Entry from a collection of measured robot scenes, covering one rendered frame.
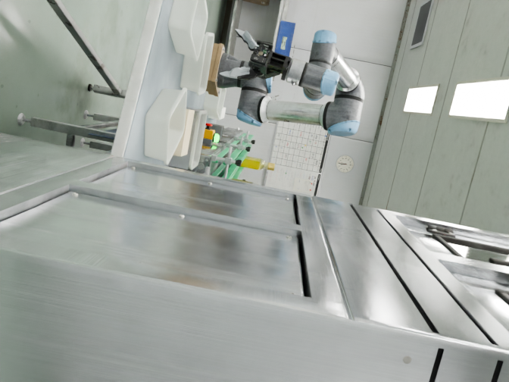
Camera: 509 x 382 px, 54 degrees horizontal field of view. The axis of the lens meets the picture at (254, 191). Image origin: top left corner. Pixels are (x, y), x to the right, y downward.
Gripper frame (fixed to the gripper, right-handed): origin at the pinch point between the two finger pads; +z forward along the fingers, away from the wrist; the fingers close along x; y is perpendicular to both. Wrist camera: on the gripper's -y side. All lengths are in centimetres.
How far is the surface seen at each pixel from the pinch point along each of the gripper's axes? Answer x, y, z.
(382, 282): 55, 80, -45
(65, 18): -10, -45, 75
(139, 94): 26.3, 19.3, 14.5
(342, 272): 56, 80, -40
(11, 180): 58, 68, 13
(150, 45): 12.8, 19.6, 16.4
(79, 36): -9, -60, 75
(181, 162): 32.4, -35.7, 8.5
